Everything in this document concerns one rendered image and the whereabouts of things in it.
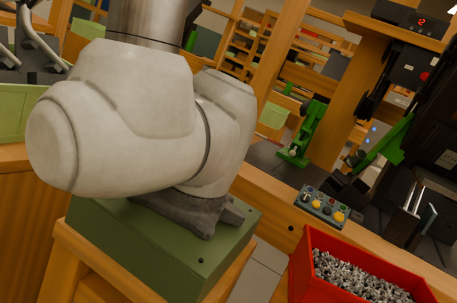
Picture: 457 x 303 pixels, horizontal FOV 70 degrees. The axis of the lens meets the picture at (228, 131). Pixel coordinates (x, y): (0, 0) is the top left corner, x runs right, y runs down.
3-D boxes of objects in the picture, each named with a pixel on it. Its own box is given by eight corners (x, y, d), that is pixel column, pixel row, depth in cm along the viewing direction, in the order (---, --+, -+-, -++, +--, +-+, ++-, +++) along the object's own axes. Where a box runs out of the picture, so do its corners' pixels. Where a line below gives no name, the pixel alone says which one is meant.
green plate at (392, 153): (384, 177, 105) (435, 129, 98) (364, 160, 107) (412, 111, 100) (383, 170, 115) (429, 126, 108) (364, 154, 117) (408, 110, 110)
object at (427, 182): (483, 219, 81) (491, 209, 80) (417, 187, 86) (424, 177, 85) (450, 182, 116) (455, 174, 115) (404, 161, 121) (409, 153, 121)
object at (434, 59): (432, 97, 120) (453, 58, 116) (386, 79, 126) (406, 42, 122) (426, 97, 131) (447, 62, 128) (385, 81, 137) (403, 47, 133)
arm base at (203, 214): (228, 253, 57) (241, 227, 55) (122, 196, 60) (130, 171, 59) (249, 210, 74) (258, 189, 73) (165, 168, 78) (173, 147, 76)
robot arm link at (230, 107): (243, 191, 69) (286, 96, 63) (188, 211, 54) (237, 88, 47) (190, 153, 76) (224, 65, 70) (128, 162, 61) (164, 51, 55)
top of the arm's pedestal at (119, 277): (186, 346, 51) (195, 327, 50) (50, 236, 61) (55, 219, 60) (252, 254, 80) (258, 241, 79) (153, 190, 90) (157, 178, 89)
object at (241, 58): (292, 107, 1036) (323, 40, 978) (212, 71, 1115) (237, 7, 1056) (294, 107, 1086) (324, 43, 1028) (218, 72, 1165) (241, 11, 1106)
